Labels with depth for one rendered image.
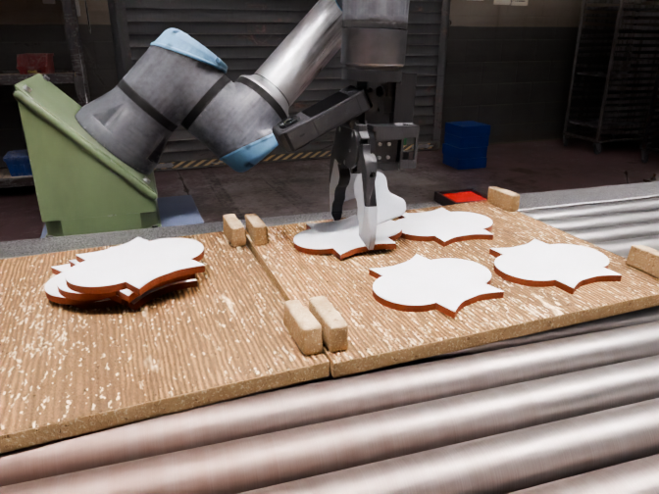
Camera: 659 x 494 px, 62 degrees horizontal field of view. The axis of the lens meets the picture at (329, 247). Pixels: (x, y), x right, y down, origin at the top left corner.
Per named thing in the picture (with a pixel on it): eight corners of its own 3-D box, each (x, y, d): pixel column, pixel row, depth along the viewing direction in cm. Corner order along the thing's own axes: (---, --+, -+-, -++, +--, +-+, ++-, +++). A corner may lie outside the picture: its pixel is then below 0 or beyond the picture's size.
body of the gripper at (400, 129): (416, 174, 67) (426, 72, 63) (351, 177, 64) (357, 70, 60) (388, 162, 73) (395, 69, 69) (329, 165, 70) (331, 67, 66)
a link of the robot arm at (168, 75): (127, 79, 98) (177, 23, 97) (187, 131, 102) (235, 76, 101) (115, 74, 86) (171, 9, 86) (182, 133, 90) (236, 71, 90)
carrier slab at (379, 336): (242, 239, 76) (241, 228, 75) (489, 208, 89) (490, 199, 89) (333, 379, 45) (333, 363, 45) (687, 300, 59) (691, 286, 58)
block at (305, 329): (281, 325, 50) (280, 298, 49) (301, 321, 51) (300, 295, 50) (303, 359, 45) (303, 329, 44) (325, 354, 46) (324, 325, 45)
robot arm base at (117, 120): (71, 105, 95) (107, 62, 95) (140, 157, 105) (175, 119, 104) (79, 130, 84) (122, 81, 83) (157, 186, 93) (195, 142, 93)
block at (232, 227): (223, 233, 74) (221, 214, 73) (236, 231, 74) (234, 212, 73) (232, 248, 69) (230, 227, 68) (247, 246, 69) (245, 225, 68)
